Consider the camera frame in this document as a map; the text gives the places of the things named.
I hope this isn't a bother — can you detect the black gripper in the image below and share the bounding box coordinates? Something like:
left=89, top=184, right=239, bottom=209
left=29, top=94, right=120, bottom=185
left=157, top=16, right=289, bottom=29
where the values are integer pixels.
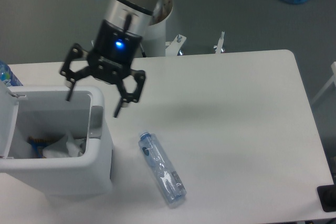
left=58, top=19, right=146, bottom=119

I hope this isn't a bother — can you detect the white trash can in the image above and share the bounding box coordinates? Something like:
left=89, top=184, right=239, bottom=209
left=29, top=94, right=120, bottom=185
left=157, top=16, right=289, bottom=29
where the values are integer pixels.
left=1, top=84, right=113, bottom=195

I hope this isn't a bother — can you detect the blue labelled bottle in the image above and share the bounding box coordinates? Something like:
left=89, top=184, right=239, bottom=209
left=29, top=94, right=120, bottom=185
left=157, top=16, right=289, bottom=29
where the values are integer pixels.
left=1, top=61, right=23, bottom=87

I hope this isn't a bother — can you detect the black device at table edge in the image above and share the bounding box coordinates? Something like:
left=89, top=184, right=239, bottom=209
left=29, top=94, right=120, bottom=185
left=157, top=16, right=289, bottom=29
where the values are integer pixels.
left=317, top=185, right=335, bottom=212

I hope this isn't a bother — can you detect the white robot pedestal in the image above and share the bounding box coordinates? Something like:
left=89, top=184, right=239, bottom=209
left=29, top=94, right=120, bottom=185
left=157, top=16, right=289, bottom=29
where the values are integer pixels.
left=140, top=0, right=187, bottom=57

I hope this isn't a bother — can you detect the blue snack wrapper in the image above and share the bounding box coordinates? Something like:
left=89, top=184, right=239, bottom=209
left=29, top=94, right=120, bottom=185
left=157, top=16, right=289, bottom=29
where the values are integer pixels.
left=28, top=136, right=54, bottom=158

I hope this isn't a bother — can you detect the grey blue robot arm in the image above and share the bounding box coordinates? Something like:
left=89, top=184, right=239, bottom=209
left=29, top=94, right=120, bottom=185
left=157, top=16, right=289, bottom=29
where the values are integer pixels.
left=59, top=0, right=159, bottom=117

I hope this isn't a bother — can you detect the clear plastic water bottle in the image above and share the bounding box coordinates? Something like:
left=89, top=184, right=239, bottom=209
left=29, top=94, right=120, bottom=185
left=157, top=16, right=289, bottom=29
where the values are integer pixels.
left=138, top=131, right=187, bottom=205

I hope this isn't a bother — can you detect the clear plastic bag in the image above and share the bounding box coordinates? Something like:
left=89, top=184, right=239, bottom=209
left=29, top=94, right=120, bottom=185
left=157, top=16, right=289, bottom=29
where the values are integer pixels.
left=42, top=132, right=87, bottom=158

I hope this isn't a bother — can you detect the white frame at right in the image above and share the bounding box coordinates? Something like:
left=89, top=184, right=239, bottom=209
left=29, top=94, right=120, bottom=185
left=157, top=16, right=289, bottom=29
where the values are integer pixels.
left=311, top=62, right=335, bottom=106

